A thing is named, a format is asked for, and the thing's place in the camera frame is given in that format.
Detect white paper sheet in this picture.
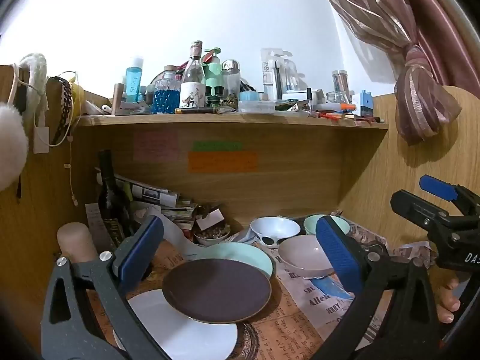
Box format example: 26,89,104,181
150,210,211,250

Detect white fluffy ball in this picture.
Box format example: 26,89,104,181
0,101,29,192

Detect light blue plastic box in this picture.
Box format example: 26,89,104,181
238,99,276,114

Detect blue liquid bottle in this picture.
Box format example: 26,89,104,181
125,56,145,103

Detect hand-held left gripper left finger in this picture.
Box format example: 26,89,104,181
40,215,177,360

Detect white card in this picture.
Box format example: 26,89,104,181
196,207,226,231

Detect dark gold pen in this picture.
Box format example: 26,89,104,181
176,107,222,115

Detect white bowl with black dots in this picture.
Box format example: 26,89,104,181
250,215,302,249

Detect clear cylinder container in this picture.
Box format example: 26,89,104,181
332,69,349,94

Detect pale pink bowl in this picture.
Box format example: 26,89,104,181
278,235,335,280

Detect dark wine bottle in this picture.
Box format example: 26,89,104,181
97,150,133,241

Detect white plate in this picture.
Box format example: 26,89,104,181
112,290,239,360

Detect orange sticky note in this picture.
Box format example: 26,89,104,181
187,151,259,173

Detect braided headband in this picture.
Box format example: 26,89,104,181
47,76,76,147

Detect white fluffy headband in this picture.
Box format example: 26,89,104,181
15,53,49,111

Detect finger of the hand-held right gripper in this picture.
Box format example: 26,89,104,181
419,174,480,214
390,190,460,233

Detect clear plastic package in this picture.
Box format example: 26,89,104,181
260,47,301,100

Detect clear jar with silver cap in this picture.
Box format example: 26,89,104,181
221,59,241,100

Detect green sticky note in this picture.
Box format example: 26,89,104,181
192,140,244,152

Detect mint green bowl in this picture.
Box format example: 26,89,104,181
303,214,351,237

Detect clear labelled glass bottle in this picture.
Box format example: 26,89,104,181
179,40,207,109

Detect folded newspapers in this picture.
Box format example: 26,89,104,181
95,169,199,229

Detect newspaper sheet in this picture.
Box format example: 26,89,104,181
232,210,439,346

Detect blue and white box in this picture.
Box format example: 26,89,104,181
354,90,375,118

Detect mint green plate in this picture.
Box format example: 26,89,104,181
187,242,276,280

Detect wooden shelf board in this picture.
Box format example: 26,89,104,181
75,112,389,130

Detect wooden handle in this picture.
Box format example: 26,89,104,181
112,83,124,115

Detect pink striped curtain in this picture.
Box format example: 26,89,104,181
310,0,463,146

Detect beige foam cylinder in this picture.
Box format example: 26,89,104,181
57,222,99,267

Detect small bowl of trinkets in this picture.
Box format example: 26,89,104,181
193,223,231,247

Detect jar of blue beads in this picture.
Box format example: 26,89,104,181
152,69,182,114

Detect green pump bottle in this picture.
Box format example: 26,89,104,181
202,47,225,98

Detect pink sticky note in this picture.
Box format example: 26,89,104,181
133,130,180,163

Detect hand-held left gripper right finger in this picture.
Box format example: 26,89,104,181
311,215,441,360

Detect brown plate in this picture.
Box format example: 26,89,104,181
162,258,272,325

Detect person's right hand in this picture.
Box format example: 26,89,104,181
435,277,462,325

